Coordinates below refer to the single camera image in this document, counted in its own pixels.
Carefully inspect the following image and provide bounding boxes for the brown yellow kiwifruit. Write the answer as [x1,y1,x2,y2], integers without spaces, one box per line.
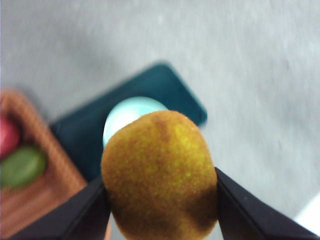
[100,109,220,240]

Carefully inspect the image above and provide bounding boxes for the black rectangular tray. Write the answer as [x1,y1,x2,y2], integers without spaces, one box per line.
[49,60,209,184]

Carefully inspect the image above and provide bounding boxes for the red apple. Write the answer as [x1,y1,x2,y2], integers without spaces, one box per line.
[0,116,21,159]

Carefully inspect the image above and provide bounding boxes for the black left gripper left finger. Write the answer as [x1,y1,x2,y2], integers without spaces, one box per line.
[9,174,112,240]

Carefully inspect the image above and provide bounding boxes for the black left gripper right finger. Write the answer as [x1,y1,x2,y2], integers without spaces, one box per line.
[214,166,320,240]

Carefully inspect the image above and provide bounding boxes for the brown wicker basket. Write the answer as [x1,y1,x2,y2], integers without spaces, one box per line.
[0,87,89,239]

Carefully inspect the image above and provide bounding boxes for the teal ribbed bowl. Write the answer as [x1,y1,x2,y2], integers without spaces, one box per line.
[102,96,169,149]

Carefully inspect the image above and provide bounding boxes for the green fruit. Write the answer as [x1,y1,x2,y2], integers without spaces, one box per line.
[0,145,48,189]

